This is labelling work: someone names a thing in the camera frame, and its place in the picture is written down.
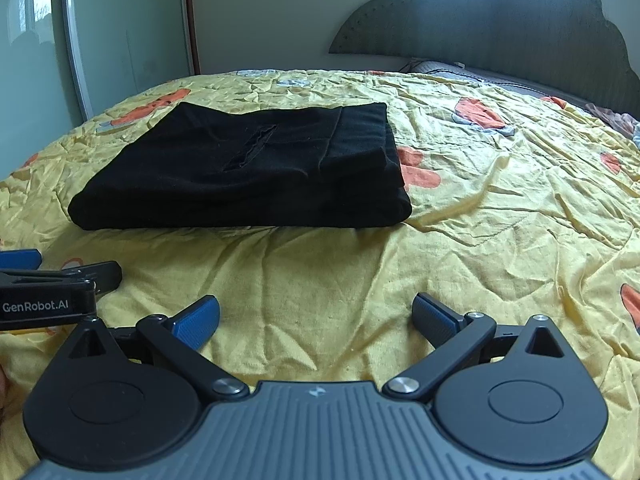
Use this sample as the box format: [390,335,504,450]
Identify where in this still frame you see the black pants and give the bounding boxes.
[67,101,413,232]

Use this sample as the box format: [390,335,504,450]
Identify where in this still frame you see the grey pillow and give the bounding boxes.
[398,57,588,107]

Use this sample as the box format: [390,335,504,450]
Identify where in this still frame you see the pink crumpled cloth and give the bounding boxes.
[584,102,640,139]

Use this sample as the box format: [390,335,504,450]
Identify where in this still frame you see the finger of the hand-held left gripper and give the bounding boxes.
[59,261,124,295]
[0,248,43,271]

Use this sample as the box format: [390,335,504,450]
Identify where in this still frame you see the glass wardrobe door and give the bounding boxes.
[0,0,201,181]

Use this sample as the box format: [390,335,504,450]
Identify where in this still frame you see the yellow floral bedspread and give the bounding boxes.
[0,69,640,480]

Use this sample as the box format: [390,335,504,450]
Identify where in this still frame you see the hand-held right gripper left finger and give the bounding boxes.
[67,295,251,401]

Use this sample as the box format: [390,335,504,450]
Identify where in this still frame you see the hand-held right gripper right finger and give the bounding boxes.
[382,292,572,401]

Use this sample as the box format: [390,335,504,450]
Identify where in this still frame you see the green padded headboard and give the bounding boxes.
[328,0,635,98]

